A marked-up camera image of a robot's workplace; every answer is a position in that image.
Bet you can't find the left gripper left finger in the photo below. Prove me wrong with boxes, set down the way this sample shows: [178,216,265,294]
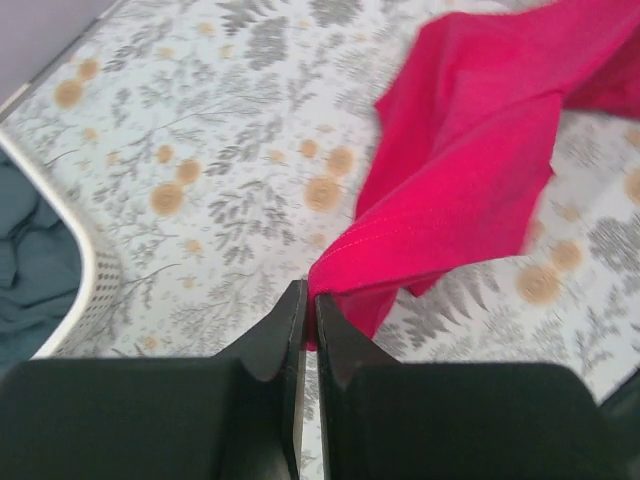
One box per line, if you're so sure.
[1,280,306,479]

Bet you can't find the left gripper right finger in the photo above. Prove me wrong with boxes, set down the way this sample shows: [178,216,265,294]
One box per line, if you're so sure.
[315,295,639,479]

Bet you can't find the red t shirt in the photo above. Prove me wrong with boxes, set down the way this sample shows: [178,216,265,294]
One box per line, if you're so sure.
[308,0,639,336]

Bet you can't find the white plastic laundry basket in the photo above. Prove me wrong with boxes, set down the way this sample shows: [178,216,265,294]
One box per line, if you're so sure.
[1,132,121,359]

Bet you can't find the dark blue-grey t shirt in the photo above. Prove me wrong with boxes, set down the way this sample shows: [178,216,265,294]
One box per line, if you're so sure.
[1,153,82,372]

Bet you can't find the floral patterned table mat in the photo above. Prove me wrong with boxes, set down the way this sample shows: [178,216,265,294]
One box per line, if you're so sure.
[1,1,639,479]

